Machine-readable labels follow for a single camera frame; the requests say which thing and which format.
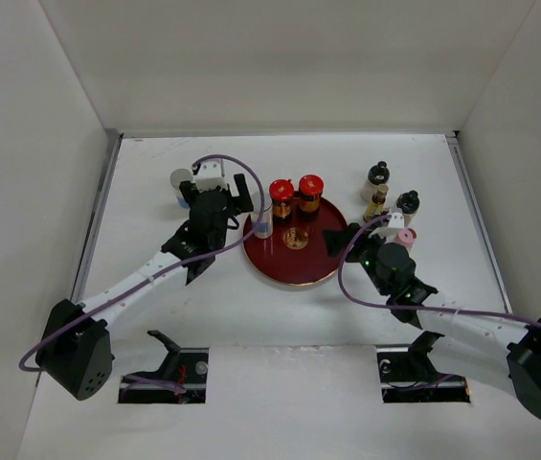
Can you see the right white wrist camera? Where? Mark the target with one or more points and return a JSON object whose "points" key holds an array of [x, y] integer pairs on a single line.
{"points": [[388, 225]]}

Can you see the red-lid jar amber contents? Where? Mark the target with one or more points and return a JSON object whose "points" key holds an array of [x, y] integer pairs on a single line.
{"points": [[282, 193]]}

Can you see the small gold-cap yellow bottle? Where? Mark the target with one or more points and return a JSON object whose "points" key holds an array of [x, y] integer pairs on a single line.
{"points": [[376, 205]]}

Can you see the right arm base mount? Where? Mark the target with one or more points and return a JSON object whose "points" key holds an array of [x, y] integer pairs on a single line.
{"points": [[407, 375]]}

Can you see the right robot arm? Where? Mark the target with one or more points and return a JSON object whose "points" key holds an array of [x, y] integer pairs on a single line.
{"points": [[499, 349]]}

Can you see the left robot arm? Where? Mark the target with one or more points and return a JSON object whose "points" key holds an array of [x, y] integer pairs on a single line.
{"points": [[75, 349]]}

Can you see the pink-lid spice shaker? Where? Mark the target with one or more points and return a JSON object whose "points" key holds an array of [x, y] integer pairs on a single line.
{"points": [[406, 238]]}

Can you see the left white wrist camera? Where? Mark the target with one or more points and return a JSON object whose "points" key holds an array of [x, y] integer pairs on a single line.
{"points": [[210, 176]]}

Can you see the red-lid jar dark sauce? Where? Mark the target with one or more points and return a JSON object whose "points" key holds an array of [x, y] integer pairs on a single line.
{"points": [[310, 191]]}

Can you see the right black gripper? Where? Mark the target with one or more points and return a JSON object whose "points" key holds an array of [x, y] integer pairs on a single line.
{"points": [[333, 239]]}

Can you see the silver-lid shaker light label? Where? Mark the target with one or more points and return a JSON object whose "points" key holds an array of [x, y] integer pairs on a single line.
{"points": [[262, 217]]}

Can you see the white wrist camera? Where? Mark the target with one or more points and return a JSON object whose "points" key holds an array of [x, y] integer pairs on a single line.
{"points": [[388, 225], [210, 176]]}

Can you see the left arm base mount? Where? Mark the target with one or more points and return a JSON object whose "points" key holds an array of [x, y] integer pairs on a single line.
{"points": [[181, 378]]}

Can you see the black-cap bottle white contents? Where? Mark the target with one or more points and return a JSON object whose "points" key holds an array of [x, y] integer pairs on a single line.
{"points": [[377, 175]]}

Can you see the black-cap bottle brown spice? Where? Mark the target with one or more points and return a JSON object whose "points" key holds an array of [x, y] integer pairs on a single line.
{"points": [[407, 204]]}

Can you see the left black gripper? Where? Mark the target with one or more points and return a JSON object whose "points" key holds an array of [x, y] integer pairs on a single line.
{"points": [[242, 194]]}

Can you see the silver-lid shaker blue label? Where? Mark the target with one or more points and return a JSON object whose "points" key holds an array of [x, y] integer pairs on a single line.
{"points": [[176, 178]]}

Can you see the round red lacquer tray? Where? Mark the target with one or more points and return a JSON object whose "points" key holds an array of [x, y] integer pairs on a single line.
{"points": [[296, 254]]}

